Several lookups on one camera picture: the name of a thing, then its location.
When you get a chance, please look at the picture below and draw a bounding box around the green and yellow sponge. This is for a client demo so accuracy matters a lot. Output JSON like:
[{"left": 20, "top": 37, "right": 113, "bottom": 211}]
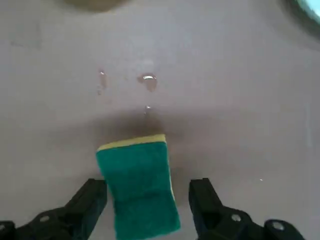
[{"left": 95, "top": 133, "right": 182, "bottom": 240}]

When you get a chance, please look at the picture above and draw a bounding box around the pale green plate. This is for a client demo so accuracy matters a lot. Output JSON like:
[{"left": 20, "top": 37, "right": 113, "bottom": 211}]
[{"left": 283, "top": 0, "right": 320, "bottom": 40}]

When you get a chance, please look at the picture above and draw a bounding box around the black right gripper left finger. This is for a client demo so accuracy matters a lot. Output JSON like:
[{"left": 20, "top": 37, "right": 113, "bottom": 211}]
[{"left": 0, "top": 177, "right": 109, "bottom": 240}]

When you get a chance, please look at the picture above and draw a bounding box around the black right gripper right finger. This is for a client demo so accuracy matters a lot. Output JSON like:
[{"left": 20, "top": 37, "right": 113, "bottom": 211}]
[{"left": 188, "top": 177, "right": 320, "bottom": 240}]

